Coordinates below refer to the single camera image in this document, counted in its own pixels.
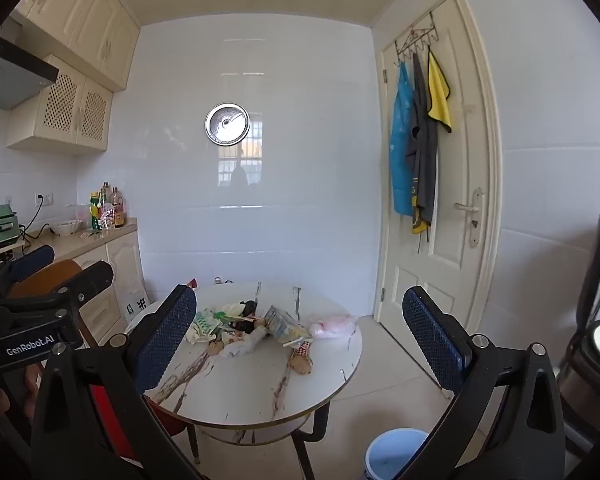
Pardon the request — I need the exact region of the black power cable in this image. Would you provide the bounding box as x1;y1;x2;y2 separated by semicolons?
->
17;200;48;256

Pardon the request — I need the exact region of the black rice cooker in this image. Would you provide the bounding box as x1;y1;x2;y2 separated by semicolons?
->
555;208;600;441

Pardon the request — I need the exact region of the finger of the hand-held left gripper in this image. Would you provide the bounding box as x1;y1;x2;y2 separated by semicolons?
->
52;261;115;308
0;244;56;291

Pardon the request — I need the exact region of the pale crumpled packet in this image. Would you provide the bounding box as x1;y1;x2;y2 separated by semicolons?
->
264;306;311;347

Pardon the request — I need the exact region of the black plastic bag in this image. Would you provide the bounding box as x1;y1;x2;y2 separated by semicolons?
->
239;300;259;333

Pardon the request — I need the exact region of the round metal lid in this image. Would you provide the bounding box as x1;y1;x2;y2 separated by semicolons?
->
204;102;250;146

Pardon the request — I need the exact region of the blue plastic bucket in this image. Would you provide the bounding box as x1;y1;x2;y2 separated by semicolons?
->
364;428;431;480

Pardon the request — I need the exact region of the cream upper cabinet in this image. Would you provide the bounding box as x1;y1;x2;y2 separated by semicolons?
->
12;0;141;93

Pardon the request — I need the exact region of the white crumpled tissue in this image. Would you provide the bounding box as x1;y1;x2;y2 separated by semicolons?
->
219;326;268;358

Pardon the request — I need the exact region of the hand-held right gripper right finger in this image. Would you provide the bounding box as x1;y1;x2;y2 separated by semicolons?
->
390;286;566;480

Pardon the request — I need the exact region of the white printed bag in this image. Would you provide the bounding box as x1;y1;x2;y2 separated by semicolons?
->
122;287;148;326

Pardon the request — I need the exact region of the red checkered wrapper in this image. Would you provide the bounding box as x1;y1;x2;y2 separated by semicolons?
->
287;339;314;377

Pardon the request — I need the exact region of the grey range hood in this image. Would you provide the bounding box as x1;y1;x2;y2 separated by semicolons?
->
0;17;60;111

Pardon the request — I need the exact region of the round white marble table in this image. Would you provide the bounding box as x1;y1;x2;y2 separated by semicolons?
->
125;281;363;480

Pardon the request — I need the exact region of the grey cloth with yellow trim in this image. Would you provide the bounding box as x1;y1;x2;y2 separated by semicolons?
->
406;52;439;235

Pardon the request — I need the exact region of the metal over-door hook rack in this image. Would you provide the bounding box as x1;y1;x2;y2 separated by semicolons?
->
393;12;443;68

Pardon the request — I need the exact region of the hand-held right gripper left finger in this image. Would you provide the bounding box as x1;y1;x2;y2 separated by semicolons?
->
31;284;206;480

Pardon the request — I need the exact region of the pink plastic bag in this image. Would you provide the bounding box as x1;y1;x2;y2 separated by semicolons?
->
307;313;357;340

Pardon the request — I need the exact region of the blue apron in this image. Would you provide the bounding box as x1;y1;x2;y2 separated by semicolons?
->
389;62;417;216

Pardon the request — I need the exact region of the cream panelled door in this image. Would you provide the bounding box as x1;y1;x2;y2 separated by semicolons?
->
372;0;503;356

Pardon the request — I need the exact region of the metal door handle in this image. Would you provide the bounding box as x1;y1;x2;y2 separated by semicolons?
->
454;187;483;247

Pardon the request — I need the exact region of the cream lattice door cabinet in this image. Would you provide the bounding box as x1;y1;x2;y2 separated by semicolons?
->
6;54;114;156

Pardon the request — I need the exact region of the green snack packet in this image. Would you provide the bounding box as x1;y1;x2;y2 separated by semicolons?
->
192;310;223;343

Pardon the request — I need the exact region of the cream counter cabinet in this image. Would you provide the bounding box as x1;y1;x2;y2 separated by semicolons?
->
0;217;146;346

